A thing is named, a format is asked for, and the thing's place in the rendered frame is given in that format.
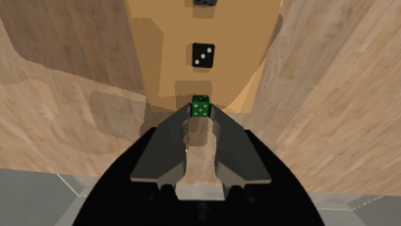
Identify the green die with white pips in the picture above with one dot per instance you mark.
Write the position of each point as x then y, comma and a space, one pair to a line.
200, 105

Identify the beige and black die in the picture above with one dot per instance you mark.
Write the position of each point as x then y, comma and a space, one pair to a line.
205, 2

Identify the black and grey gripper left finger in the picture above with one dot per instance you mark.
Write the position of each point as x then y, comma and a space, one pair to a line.
158, 157

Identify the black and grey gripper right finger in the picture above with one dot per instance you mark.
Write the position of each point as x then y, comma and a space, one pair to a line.
242, 159

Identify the black die with white pips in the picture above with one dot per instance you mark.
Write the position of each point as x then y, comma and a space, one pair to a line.
203, 55

